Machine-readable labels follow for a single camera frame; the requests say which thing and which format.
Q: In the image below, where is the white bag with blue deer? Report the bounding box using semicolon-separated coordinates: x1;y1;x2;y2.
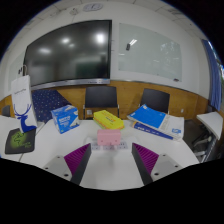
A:
10;64;39;134

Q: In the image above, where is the blue white tissue box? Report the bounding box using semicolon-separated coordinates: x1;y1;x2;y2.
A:
50;104;81;135

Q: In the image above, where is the dark grey chair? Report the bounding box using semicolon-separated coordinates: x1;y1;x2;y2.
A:
1;104;12;118

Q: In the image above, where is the blue curtain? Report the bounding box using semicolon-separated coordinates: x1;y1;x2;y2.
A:
201;38;223;112

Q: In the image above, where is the large dark wall display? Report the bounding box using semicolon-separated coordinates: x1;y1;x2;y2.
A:
23;19;113;91

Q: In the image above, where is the dark blue book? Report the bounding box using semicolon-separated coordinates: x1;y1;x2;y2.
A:
132;121;175;141

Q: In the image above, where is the yellow box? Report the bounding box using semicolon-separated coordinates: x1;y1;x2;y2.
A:
92;109;126;131

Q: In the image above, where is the white power strip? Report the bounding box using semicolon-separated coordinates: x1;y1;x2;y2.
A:
84;133;130;151

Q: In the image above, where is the black green-printed mouse pad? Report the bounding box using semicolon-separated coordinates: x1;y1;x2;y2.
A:
4;127;37;156

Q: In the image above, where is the round ceiling fixture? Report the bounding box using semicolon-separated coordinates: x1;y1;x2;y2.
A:
82;2;104;13

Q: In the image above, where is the dark blue dotted box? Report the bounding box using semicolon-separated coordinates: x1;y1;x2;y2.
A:
31;88;73;124

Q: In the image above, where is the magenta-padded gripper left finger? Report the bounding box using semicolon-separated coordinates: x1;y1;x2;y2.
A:
42;142;92;186

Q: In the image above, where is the black chair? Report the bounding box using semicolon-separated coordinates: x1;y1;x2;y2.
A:
139;87;171;116
82;85;120;121

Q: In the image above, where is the white side table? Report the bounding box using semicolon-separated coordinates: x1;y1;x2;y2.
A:
192;111;224;162

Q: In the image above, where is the pink charger block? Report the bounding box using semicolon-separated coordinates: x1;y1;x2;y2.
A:
96;128;122;147

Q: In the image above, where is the glass whiteboard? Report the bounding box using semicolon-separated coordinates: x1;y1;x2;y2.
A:
117;22;184;83

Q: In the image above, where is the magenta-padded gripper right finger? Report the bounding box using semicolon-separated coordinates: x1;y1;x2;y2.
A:
131;142;183;186

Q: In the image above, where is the blue white writing pad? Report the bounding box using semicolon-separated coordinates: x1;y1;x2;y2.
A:
126;103;186;141

